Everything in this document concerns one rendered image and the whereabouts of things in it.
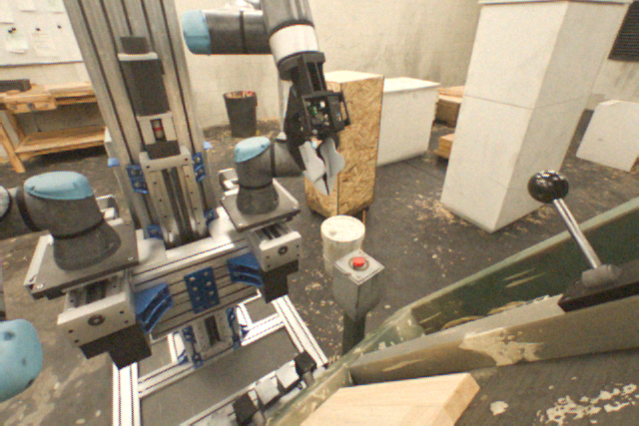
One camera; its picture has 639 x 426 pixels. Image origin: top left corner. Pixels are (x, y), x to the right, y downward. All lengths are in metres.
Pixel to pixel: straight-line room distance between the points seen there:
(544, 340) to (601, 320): 0.06
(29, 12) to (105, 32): 4.53
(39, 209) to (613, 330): 1.02
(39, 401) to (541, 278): 2.17
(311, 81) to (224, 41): 0.22
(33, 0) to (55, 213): 4.72
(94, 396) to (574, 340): 2.00
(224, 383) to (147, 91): 1.24
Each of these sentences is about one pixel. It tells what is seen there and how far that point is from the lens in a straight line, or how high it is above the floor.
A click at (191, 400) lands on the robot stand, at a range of 1.65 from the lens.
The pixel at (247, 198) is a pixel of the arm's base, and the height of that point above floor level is 1.09.
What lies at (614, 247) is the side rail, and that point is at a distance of 0.61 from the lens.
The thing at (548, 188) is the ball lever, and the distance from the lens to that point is 0.40.
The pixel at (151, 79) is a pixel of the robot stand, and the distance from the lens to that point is 0.96.
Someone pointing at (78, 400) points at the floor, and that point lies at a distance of 2.14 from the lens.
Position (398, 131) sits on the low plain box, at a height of 0.44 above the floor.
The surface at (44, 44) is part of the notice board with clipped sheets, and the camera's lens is 5.55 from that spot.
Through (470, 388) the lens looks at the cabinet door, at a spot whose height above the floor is 1.23.
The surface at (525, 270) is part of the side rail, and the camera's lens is 0.68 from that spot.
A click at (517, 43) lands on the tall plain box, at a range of 2.63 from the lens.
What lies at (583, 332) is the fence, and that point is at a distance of 0.40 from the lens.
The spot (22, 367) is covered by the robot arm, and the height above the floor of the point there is 1.30.
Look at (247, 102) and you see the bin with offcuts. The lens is 4.88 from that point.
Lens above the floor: 1.60
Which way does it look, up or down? 28 degrees down
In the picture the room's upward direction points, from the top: straight up
